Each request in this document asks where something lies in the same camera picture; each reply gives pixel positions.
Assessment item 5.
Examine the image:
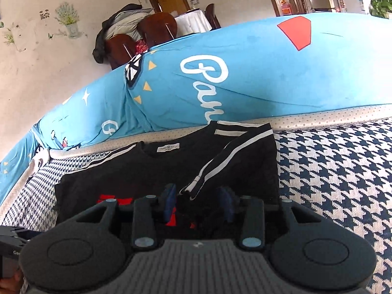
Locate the table with white cloth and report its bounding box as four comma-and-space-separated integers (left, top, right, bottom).
174, 10, 214, 36

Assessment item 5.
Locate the black t-shirt with red print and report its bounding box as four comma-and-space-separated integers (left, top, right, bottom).
54, 121, 281, 241

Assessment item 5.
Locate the brown wooden chair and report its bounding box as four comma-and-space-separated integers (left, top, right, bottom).
106, 34, 142, 70
205, 4, 221, 30
137, 13, 179, 49

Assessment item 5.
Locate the black jacket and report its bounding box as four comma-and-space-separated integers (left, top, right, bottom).
93, 4, 155, 65

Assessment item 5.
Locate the lavender wall sticker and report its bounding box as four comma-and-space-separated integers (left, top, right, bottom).
55, 2, 81, 39

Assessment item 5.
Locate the white chest freezer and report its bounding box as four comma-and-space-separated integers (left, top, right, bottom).
335, 0, 376, 14

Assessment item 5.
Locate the blue printed sofa cover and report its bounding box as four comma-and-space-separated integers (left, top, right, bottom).
0, 14, 392, 206

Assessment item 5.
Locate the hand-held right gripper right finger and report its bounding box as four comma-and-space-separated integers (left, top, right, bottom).
215, 185, 321, 250

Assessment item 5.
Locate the houndstooth sofa seat cover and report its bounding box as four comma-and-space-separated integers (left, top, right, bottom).
0, 104, 392, 294

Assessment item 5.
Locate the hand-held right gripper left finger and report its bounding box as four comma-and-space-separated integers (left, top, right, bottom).
76, 184, 178, 250

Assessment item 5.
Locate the person's left hand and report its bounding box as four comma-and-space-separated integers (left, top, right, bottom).
0, 269, 24, 294

